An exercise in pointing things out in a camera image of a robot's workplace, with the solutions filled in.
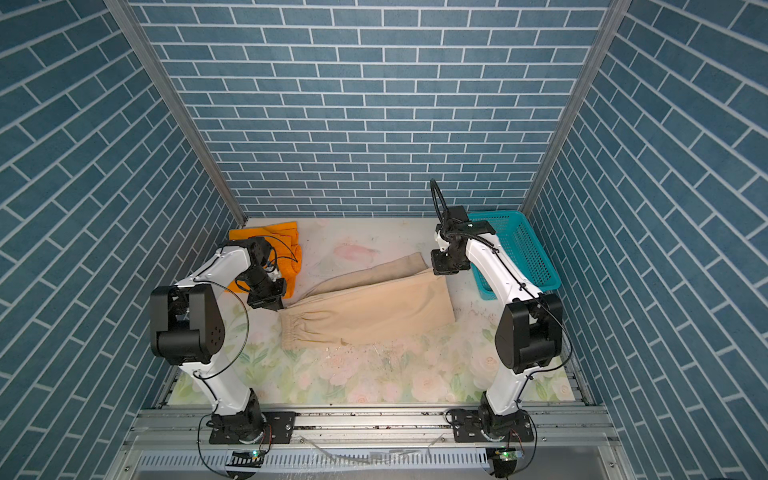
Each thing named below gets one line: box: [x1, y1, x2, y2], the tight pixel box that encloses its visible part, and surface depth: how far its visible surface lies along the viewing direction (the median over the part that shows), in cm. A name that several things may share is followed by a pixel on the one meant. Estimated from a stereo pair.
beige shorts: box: [280, 252, 456, 351], surface depth 90 cm
